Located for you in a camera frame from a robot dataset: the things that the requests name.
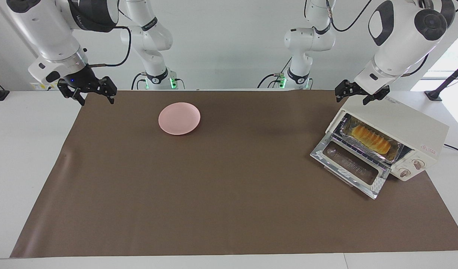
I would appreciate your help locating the beige oven knob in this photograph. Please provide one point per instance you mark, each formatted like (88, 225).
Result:
(404, 173)
(418, 164)

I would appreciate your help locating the white toaster oven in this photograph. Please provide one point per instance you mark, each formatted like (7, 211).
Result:
(404, 123)

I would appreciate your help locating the aluminium foil tray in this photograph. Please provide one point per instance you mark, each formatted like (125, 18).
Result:
(396, 151)

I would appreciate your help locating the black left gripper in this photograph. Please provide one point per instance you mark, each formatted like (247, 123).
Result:
(357, 89)

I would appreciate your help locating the pink round plate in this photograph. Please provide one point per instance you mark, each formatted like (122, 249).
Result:
(179, 118)

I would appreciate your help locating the brown table mat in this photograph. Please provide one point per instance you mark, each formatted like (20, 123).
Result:
(214, 186)

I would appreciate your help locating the sliced golden bread loaf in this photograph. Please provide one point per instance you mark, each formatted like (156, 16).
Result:
(370, 137)

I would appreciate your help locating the black camera stand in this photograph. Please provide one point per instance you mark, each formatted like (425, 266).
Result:
(447, 80)

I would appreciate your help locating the glass oven door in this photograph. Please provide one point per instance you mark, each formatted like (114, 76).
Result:
(348, 164)

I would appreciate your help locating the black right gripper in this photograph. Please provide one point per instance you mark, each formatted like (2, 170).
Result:
(83, 80)

